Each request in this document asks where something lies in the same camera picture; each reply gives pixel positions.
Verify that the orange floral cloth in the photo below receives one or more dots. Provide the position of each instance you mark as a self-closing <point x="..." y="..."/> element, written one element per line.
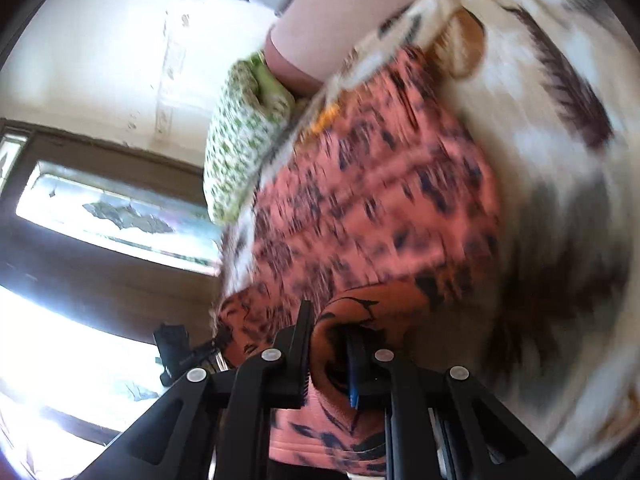
<point x="375" y="210"/>

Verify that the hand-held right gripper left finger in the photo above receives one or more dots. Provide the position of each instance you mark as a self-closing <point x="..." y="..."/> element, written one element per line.
<point x="305" y="360"/>

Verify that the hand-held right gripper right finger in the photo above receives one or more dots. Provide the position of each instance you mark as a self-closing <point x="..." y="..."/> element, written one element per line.
<point x="356" y="380"/>

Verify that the leaf print blanket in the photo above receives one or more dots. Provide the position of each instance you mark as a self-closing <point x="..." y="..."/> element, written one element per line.
<point x="550" y="210"/>

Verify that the wooden window frame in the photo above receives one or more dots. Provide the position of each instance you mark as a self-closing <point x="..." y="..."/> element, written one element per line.
<point x="100" y="260"/>

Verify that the green patterned pillow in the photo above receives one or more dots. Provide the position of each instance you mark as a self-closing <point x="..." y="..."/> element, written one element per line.
<point x="235" y="150"/>

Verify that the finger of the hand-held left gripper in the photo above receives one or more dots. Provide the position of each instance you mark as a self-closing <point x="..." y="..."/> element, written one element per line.
<point x="205" y="349"/>

